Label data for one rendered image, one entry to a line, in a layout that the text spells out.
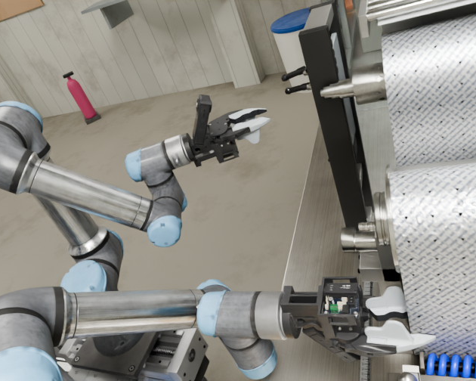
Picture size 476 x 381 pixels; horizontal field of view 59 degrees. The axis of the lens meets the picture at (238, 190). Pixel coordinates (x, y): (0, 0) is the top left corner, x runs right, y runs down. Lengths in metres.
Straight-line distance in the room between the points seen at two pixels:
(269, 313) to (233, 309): 0.06
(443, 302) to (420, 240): 0.12
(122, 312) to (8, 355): 0.22
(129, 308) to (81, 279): 0.37
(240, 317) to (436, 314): 0.29
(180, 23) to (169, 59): 0.47
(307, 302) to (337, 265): 0.38
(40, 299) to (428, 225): 0.57
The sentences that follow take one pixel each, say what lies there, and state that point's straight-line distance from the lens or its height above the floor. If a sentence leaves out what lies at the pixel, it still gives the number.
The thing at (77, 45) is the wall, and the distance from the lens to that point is 5.84.
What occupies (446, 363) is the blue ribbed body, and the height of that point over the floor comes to 1.03.
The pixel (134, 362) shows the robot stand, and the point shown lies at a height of 0.82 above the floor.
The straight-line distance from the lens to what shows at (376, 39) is 1.52.
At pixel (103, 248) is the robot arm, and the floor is 1.04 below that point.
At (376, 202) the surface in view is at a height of 1.29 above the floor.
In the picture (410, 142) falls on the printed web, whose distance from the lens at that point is 0.75.
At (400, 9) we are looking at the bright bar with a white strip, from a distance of 0.72.
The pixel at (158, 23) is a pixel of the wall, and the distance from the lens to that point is 5.09.
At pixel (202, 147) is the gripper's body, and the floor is 1.21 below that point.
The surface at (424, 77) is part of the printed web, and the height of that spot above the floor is 1.36.
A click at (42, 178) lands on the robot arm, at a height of 1.34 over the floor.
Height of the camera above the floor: 1.66
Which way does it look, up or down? 33 degrees down
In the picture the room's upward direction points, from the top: 23 degrees counter-clockwise
